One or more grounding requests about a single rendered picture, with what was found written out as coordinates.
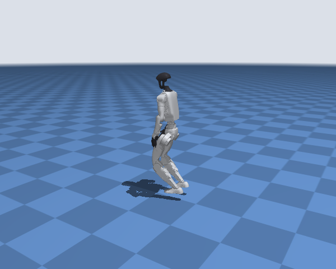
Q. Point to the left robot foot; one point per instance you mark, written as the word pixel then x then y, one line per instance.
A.
pixel 171 190

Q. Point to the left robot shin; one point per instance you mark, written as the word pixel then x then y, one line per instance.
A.
pixel 164 175

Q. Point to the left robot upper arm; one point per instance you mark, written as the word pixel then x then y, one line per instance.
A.
pixel 161 99

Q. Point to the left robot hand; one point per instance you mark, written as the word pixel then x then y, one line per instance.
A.
pixel 154 143

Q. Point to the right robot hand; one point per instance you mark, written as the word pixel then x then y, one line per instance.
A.
pixel 162 132

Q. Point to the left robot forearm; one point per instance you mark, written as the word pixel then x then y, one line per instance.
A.
pixel 158 126

